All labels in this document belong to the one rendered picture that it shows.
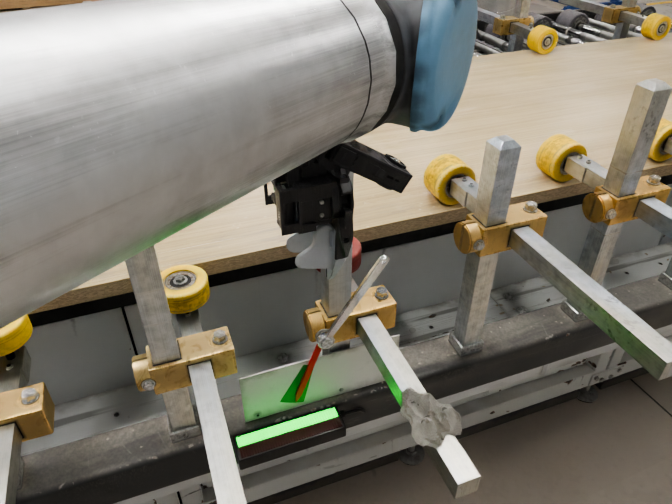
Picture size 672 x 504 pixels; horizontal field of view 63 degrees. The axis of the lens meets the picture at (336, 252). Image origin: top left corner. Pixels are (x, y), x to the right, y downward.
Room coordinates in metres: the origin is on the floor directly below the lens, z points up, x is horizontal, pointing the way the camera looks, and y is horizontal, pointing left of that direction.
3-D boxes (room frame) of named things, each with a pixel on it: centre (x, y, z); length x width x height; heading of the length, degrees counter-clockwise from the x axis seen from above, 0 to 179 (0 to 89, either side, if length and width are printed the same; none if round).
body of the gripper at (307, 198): (0.53, 0.03, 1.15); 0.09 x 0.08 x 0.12; 111
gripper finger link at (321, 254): (0.51, 0.02, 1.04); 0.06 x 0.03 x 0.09; 111
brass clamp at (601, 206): (0.81, -0.49, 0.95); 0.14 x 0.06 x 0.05; 111
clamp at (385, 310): (0.63, -0.02, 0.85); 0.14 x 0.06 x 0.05; 111
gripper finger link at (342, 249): (0.51, 0.00, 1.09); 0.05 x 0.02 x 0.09; 21
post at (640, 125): (0.80, -0.47, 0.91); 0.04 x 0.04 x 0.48; 21
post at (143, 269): (0.53, 0.23, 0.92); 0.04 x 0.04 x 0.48; 21
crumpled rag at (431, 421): (0.43, -0.11, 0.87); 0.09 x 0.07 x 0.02; 21
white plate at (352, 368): (0.59, 0.02, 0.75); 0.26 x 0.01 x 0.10; 111
